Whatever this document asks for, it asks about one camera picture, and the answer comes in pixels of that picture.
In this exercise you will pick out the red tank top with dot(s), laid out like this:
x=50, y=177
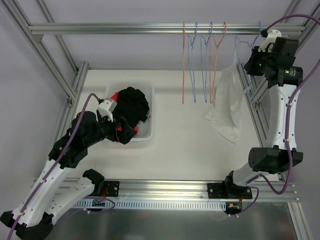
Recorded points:
x=115, y=98

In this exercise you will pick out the white plastic basket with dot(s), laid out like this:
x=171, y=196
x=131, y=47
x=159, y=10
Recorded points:
x=149, y=91

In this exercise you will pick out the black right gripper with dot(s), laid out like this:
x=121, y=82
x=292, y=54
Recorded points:
x=253, y=63

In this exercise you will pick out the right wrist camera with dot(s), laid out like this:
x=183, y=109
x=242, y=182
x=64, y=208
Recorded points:
x=267, y=45

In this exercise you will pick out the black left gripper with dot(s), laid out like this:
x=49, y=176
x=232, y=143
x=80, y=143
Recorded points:
x=120, y=131

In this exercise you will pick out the white slotted cable duct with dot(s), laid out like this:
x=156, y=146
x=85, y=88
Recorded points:
x=131, y=204

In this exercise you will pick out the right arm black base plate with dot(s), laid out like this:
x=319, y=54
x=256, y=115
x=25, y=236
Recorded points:
x=215, y=191

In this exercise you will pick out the grey tank top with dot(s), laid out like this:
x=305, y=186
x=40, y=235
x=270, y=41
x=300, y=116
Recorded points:
x=143, y=127

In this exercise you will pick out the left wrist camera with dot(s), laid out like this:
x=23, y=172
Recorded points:
x=105, y=109

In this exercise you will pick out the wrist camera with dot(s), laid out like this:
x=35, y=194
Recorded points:
x=267, y=45
x=105, y=109

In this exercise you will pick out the blue wire hanger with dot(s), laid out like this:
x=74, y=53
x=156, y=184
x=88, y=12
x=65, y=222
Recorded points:
x=190, y=61
x=204, y=60
x=250, y=45

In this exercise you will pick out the aluminium frame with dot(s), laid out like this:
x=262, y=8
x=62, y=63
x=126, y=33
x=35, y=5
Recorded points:
x=165, y=190

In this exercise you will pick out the black tank top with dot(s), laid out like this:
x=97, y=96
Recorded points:
x=132, y=105

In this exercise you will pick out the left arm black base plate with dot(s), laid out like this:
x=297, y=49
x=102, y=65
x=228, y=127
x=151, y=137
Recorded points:
x=111, y=188

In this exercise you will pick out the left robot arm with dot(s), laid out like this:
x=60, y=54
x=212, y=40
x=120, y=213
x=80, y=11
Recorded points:
x=35, y=217

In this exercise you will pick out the white tank top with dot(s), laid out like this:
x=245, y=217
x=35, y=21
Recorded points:
x=225, y=116

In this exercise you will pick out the pink wire hanger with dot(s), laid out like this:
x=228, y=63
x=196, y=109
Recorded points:
x=183, y=61
x=212, y=76

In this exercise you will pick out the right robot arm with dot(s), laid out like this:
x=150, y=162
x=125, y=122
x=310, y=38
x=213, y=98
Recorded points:
x=279, y=153

